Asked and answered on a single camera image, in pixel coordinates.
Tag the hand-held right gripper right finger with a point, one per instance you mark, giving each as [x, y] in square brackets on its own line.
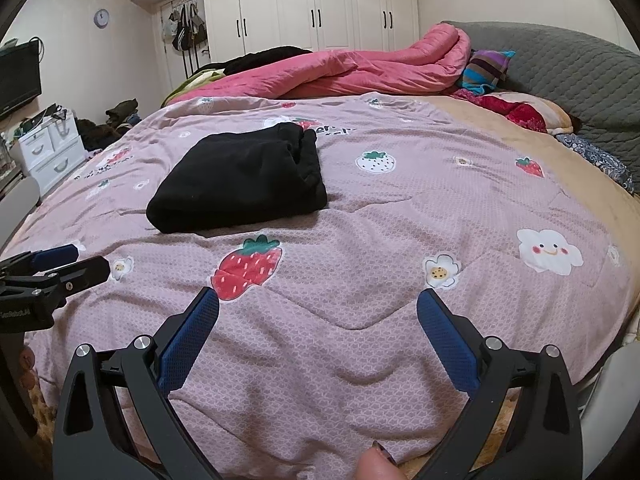
[450, 345]

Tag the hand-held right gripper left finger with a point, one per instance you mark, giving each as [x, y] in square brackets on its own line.
[192, 340]

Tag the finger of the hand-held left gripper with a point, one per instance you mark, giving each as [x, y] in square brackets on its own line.
[55, 256]
[82, 271]

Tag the black sweater with orange cuffs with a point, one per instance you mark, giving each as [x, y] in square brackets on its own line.
[235, 185]

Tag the pile of dark clothes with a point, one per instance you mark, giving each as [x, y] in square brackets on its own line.
[120, 110]

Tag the person's right hand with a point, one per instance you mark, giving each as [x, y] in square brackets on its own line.
[375, 465]

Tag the white drawer chest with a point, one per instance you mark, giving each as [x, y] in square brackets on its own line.
[50, 155]

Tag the pink strawberry print quilt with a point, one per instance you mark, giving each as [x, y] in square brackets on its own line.
[350, 260]

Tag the white bed base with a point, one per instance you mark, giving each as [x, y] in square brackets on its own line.
[615, 385]

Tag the black television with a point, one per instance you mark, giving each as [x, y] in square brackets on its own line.
[17, 75]

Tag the beige plush bed blanket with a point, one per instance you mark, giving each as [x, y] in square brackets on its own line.
[500, 135]

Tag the white door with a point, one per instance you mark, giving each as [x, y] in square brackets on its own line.
[167, 70]

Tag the black and green garments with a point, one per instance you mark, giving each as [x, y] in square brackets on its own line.
[197, 80]

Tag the blue patterned cloth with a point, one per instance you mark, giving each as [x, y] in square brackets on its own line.
[595, 155]

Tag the red patterned blanket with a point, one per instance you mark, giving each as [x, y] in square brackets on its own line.
[520, 112]

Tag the black hanging bag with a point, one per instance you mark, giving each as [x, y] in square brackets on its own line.
[182, 37]

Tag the pale hanging bag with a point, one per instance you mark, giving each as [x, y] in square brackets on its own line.
[169, 27]

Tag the grey hanging bag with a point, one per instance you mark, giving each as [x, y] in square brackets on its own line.
[198, 30]

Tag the striped pillow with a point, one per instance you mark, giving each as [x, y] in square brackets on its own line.
[482, 72]

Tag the black cloth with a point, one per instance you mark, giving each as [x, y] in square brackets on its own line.
[265, 57]

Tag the pink comforter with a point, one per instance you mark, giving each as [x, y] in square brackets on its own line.
[360, 67]

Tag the grey quilted headboard cover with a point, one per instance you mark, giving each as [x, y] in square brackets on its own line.
[575, 70]

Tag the white wardrobe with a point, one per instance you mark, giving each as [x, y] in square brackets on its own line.
[280, 0]

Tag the round wall clock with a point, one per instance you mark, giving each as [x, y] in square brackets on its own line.
[101, 17]

